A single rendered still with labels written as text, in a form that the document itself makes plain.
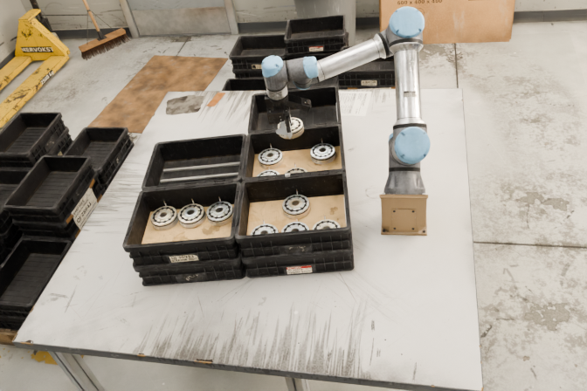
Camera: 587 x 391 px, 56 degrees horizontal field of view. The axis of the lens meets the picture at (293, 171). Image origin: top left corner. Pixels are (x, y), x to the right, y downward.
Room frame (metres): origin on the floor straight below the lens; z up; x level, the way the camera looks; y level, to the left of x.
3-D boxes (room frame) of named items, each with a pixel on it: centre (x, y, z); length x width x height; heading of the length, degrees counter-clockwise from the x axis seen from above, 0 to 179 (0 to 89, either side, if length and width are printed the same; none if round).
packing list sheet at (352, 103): (2.34, -0.28, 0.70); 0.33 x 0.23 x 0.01; 73
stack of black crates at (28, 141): (2.77, 1.51, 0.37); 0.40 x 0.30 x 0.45; 163
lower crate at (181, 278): (1.48, 0.42, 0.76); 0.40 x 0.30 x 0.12; 83
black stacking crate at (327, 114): (2.03, -0.05, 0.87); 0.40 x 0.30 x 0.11; 83
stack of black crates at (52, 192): (2.26, 1.25, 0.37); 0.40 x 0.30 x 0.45; 163
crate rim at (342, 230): (1.43, 0.02, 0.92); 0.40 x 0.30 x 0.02; 83
